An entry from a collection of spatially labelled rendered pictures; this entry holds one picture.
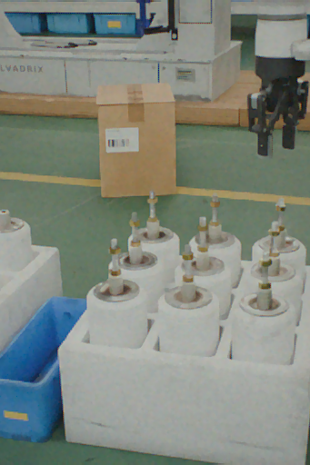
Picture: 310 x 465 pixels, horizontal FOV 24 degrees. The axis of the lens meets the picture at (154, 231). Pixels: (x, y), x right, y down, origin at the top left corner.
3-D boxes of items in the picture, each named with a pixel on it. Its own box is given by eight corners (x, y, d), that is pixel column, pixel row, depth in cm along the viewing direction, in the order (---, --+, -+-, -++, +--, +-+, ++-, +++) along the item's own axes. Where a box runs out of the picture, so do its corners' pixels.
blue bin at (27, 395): (55, 347, 152) (49, 295, 147) (105, 353, 149) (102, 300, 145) (-13, 438, 125) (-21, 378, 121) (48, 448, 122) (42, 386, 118)
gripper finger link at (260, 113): (250, 91, 109) (255, 127, 112) (243, 96, 108) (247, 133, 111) (265, 93, 107) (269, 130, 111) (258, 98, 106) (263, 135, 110)
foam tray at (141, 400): (130, 328, 159) (126, 251, 152) (316, 347, 149) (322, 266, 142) (65, 442, 124) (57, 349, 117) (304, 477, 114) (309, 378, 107)
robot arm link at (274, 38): (308, 62, 103) (311, 15, 100) (242, 55, 110) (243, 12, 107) (341, 54, 109) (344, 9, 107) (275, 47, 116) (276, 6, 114)
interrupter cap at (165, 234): (131, 232, 143) (130, 228, 143) (169, 228, 144) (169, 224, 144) (136, 246, 136) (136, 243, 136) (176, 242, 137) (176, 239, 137)
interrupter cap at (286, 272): (289, 286, 120) (289, 282, 119) (244, 279, 123) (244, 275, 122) (300, 268, 126) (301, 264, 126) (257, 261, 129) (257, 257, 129)
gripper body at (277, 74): (275, 43, 115) (273, 103, 119) (243, 50, 110) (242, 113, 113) (317, 46, 111) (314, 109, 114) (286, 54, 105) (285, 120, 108)
